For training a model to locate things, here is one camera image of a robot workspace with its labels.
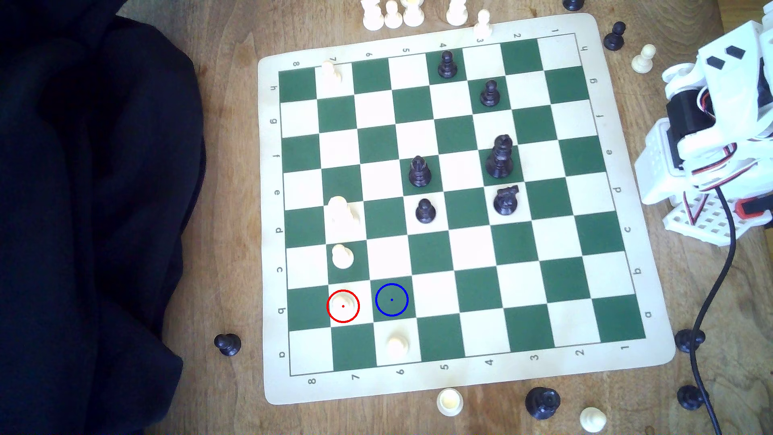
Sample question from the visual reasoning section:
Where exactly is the white chess queen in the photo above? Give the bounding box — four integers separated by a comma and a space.
326, 196, 362, 239

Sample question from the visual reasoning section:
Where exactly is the black chess bishop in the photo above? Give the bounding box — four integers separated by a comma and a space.
408, 155, 432, 187

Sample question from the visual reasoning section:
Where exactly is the green and cream chess mat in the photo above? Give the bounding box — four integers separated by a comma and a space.
257, 12, 676, 406

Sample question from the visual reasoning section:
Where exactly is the black chess knight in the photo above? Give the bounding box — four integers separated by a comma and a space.
493, 185, 520, 217

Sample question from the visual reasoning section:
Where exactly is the black chess king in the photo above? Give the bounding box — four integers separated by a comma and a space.
486, 134, 515, 179

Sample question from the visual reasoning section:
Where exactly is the white chess rook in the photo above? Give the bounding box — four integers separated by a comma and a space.
436, 388, 465, 417

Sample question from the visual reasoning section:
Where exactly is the large black chess piece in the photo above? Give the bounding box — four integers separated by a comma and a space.
525, 387, 562, 421

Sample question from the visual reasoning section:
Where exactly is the dark navy cloth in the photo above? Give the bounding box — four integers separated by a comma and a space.
0, 0, 207, 435

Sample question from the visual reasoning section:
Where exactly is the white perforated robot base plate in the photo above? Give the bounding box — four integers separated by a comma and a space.
663, 192, 773, 247

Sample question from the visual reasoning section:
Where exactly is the black cable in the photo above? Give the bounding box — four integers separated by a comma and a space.
688, 186, 739, 435

